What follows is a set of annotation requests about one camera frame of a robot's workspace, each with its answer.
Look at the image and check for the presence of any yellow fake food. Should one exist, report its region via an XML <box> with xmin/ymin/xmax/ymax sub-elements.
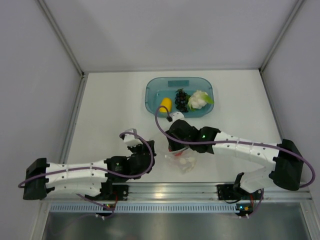
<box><xmin>159</xmin><ymin>97</ymin><xmax>173</xmax><ymax>113</ymax></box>

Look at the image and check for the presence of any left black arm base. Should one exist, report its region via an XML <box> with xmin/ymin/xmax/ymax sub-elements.
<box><xmin>101</xmin><ymin>184</ymin><xmax>129</xmax><ymax>201</ymax></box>

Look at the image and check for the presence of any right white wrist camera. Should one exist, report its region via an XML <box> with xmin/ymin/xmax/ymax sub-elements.
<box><xmin>166</xmin><ymin>111</ymin><xmax>185</xmax><ymax>123</ymax></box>

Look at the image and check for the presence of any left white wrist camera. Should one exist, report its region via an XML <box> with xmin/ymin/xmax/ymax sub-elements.
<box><xmin>119</xmin><ymin>128</ymin><xmax>142</xmax><ymax>148</ymax></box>

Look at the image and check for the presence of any white fake food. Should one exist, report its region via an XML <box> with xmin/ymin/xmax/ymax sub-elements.
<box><xmin>187</xmin><ymin>90</ymin><xmax>210</xmax><ymax>110</ymax></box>

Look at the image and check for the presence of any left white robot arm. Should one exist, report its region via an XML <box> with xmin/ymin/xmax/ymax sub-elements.
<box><xmin>19</xmin><ymin>140</ymin><xmax>156</xmax><ymax>201</ymax></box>

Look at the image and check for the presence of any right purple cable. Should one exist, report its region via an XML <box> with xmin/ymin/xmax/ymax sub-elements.
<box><xmin>154</xmin><ymin>105</ymin><xmax>315</xmax><ymax>216</ymax></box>

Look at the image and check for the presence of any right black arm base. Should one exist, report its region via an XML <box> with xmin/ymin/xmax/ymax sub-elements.
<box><xmin>216</xmin><ymin>184</ymin><xmax>242</xmax><ymax>204</ymax></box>

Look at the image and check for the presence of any aluminium mounting rail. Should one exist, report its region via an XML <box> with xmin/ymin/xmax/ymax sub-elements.
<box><xmin>39</xmin><ymin>182</ymin><xmax>312</xmax><ymax>201</ymax></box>

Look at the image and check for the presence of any purple cable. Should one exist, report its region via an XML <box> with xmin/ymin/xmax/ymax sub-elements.
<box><xmin>17</xmin><ymin>132</ymin><xmax>155</xmax><ymax>189</ymax></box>
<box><xmin>154</xmin><ymin>105</ymin><xmax>315</xmax><ymax>216</ymax></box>

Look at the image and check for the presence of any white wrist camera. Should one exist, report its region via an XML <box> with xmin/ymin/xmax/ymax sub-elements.
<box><xmin>119</xmin><ymin>128</ymin><xmax>142</xmax><ymax>148</ymax></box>
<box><xmin>166</xmin><ymin>111</ymin><xmax>185</xmax><ymax>123</ymax></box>

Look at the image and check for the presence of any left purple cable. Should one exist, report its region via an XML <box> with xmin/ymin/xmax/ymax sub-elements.
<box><xmin>17</xmin><ymin>132</ymin><xmax>155</xmax><ymax>189</ymax></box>

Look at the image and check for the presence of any clear dotted zip bag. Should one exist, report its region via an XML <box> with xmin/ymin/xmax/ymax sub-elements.
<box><xmin>164</xmin><ymin>148</ymin><xmax>198</xmax><ymax>174</ymax></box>

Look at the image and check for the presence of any green fake lettuce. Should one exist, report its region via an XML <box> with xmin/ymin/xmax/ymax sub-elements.
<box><xmin>186</xmin><ymin>91</ymin><xmax>215</xmax><ymax>112</ymax></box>

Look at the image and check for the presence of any slotted cable duct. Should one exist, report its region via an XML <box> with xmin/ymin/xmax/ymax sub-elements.
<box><xmin>49</xmin><ymin>202</ymin><xmax>249</xmax><ymax>214</ymax></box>

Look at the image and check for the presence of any dark blue fake food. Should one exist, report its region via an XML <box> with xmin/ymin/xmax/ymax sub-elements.
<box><xmin>174</xmin><ymin>88</ymin><xmax>191</xmax><ymax>113</ymax></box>

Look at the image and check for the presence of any teal plastic bin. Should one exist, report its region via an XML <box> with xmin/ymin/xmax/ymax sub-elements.
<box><xmin>144</xmin><ymin>77</ymin><xmax>214</xmax><ymax>118</ymax></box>

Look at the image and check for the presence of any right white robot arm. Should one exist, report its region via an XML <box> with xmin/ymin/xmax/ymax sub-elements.
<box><xmin>166</xmin><ymin>119</ymin><xmax>304</xmax><ymax>199</ymax></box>

